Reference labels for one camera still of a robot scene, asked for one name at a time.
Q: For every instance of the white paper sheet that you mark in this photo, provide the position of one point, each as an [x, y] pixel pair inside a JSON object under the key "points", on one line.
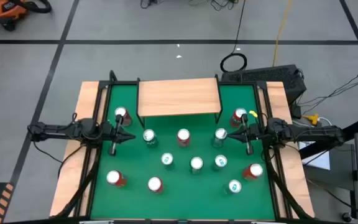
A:
{"points": [[319, 158]]}

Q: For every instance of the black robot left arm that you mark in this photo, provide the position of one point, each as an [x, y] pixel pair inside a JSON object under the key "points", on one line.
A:
{"points": [[57, 130]]}

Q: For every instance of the yellow tape tag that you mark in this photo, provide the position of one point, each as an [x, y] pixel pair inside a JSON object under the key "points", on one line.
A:
{"points": [[253, 113]]}

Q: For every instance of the red-orange Fanta can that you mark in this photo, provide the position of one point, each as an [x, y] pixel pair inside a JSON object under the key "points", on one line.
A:
{"points": [[113, 177], [154, 184], [126, 119], [183, 135], [255, 170], [235, 119]]}

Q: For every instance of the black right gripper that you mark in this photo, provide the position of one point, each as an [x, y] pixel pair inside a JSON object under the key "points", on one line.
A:
{"points": [[253, 133]]}

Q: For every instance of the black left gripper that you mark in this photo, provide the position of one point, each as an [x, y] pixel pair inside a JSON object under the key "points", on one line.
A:
{"points": [[113, 137]]}

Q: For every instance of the black caster wheel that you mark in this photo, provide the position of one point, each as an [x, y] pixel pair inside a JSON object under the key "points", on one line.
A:
{"points": [[347, 216]]}

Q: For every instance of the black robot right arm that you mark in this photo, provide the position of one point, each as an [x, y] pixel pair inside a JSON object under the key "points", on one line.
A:
{"points": [[306, 132]]}

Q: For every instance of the green table mat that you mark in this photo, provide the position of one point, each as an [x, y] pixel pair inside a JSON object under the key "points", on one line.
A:
{"points": [[182, 202]]}

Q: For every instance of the yellow plug connector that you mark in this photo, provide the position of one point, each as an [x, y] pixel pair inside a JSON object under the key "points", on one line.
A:
{"points": [[312, 119]]}

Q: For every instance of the black metal table frame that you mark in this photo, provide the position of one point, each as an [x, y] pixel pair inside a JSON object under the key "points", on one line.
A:
{"points": [[120, 82]]}

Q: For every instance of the black diagonal beam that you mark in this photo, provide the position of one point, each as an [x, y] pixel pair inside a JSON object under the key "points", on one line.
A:
{"points": [[354, 128]]}

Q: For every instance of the wooden shelf black metal legs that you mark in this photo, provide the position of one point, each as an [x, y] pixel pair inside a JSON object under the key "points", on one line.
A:
{"points": [[179, 98]]}

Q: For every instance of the orange shop vacuum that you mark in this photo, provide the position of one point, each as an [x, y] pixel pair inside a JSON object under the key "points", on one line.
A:
{"points": [[2, 11]]}

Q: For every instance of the green Sprite can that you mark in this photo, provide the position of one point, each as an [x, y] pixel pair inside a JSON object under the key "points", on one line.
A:
{"points": [[196, 163], [220, 134], [149, 135]]}

